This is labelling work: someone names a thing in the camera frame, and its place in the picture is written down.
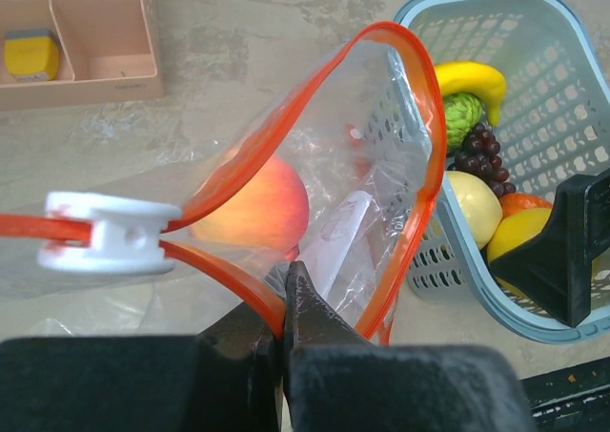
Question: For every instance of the pale yellow pear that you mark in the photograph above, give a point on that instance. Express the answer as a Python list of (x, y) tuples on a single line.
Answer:
[(479, 205)]

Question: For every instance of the yellow small box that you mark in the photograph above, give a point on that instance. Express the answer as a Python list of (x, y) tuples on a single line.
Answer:
[(31, 55)]

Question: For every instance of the light blue plastic basket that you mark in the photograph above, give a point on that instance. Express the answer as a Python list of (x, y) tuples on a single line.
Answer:
[(554, 124)]

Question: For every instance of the peach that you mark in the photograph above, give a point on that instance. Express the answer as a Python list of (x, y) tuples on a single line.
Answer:
[(270, 211)]

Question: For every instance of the yellow banana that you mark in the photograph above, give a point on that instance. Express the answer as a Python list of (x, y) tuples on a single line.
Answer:
[(481, 80)]

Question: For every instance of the yellow apple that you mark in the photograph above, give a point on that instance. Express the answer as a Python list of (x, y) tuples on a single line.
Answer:
[(514, 234)]

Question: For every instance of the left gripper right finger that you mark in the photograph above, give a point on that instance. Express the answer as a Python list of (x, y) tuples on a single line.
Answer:
[(336, 380)]

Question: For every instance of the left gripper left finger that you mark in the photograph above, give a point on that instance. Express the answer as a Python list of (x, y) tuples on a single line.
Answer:
[(226, 378)]

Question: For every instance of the dark grape bunch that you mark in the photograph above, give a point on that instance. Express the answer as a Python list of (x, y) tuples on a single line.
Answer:
[(478, 155)]

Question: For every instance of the orange tangerine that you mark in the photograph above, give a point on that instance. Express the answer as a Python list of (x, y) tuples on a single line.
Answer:
[(516, 202)]

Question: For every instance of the clear zip top bag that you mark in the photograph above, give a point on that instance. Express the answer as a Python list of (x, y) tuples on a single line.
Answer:
[(365, 131)]

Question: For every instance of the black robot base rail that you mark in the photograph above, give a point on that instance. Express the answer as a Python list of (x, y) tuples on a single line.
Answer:
[(574, 398)]

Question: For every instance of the green custard apple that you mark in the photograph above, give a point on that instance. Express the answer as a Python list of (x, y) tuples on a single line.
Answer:
[(462, 112)]

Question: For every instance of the pink desk organizer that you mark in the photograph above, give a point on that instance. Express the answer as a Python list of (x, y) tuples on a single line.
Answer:
[(109, 51)]

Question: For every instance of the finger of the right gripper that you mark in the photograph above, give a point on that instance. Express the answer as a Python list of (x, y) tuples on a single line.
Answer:
[(586, 196)]

